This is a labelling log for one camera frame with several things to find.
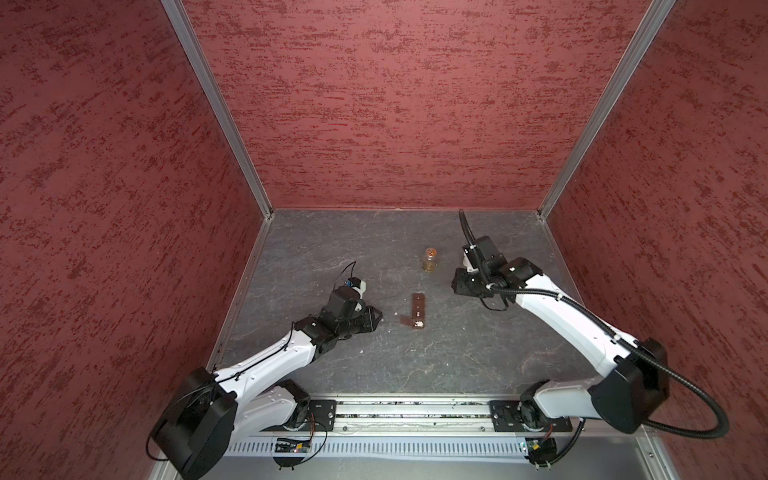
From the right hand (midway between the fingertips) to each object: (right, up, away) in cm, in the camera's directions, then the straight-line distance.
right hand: (456, 290), depth 81 cm
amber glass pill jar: (-5, +6, +20) cm, 22 cm away
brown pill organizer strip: (-10, -11, +9) cm, 17 cm away
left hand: (-22, -9, +3) cm, 24 cm away
